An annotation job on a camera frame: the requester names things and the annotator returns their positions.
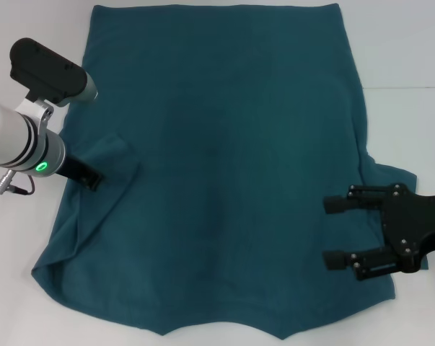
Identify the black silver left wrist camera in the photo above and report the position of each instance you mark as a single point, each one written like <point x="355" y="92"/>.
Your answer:
<point x="47" y="74"/>

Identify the teal blue t-shirt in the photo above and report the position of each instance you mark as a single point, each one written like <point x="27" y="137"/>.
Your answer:
<point x="220" y="162"/>

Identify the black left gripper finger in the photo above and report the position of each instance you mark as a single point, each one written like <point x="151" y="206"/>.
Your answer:
<point x="93" y="182"/>

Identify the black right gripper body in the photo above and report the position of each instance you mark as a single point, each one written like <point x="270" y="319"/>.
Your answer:
<point x="410" y="221"/>

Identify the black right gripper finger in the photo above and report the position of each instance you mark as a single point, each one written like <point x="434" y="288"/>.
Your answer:
<point x="336" y="260"/>
<point x="338" y="205"/>

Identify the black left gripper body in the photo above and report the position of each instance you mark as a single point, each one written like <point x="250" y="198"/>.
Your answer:
<point x="74" y="171"/>

